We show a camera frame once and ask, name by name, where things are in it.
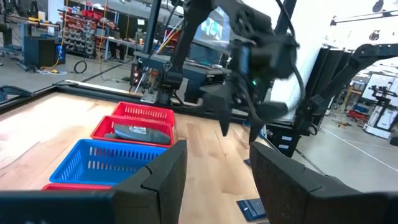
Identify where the blue plastic slotted basket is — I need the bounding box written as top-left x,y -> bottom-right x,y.
49,138 -> 169,187

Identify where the white board panel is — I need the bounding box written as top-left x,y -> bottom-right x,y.
269,0 -> 333,123

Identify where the dark grey desk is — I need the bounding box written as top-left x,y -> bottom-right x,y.
183,60 -> 233,104

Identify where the large grey toiletry tube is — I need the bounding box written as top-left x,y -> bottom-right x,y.
103,124 -> 172,145

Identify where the wooden-topped bench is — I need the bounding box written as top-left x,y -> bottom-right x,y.
0,14 -> 62,57

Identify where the black control box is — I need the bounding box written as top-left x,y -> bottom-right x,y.
266,123 -> 303,159

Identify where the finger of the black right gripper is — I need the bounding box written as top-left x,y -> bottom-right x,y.
248,101 -> 289,144
201,83 -> 237,137

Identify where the red plastic slotted basket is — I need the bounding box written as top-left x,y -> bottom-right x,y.
41,182 -> 113,191
90,114 -> 175,148
111,101 -> 177,126

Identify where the black computer tower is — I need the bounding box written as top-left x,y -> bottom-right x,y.
23,35 -> 67,68

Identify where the white robot workstation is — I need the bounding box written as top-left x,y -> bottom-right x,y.
361,73 -> 398,140

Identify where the grey work table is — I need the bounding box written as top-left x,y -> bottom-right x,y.
95,33 -> 147,63

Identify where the display screen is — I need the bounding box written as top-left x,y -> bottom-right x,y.
198,6 -> 233,44

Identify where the person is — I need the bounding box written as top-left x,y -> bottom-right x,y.
106,20 -> 126,62

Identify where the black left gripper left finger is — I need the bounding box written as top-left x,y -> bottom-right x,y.
0,139 -> 188,224

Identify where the black cable coil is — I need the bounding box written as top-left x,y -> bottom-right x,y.
73,59 -> 88,75

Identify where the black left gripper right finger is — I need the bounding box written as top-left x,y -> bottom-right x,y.
249,141 -> 398,224

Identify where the shelf with red bins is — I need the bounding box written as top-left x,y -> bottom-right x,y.
58,4 -> 105,59

